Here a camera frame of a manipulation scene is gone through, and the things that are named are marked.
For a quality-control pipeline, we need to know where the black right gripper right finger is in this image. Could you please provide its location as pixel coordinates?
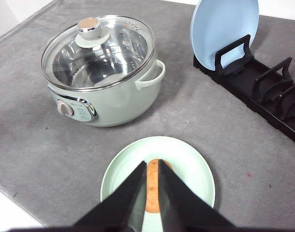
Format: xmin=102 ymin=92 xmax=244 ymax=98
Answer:
xmin=158 ymin=160 xmax=295 ymax=232

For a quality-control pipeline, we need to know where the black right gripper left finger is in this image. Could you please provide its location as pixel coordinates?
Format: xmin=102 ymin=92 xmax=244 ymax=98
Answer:
xmin=8 ymin=161 xmax=147 ymax=232

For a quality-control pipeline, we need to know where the brown potato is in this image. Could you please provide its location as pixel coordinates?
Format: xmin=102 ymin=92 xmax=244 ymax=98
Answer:
xmin=145 ymin=159 xmax=173 ymax=213

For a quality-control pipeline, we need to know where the green plate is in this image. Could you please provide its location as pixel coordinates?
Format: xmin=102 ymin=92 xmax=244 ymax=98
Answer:
xmin=101 ymin=136 xmax=215 ymax=232

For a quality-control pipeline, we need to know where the glass steamer lid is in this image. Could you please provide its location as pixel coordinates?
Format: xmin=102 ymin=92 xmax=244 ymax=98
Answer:
xmin=41 ymin=15 xmax=154 ymax=91

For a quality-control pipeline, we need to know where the green electric steamer pot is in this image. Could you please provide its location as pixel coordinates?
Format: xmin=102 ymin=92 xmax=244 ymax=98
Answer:
xmin=41 ymin=16 xmax=165 ymax=127

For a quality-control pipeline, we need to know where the black plate rack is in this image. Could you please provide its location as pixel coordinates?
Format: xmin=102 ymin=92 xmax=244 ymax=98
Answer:
xmin=193 ymin=35 xmax=295 ymax=142

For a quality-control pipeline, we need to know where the blue plate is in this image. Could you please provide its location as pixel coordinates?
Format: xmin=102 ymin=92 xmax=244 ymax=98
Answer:
xmin=190 ymin=0 xmax=259 ymax=71

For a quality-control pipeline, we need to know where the grey table mat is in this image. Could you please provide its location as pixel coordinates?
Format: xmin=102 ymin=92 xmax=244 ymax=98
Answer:
xmin=0 ymin=0 xmax=295 ymax=227

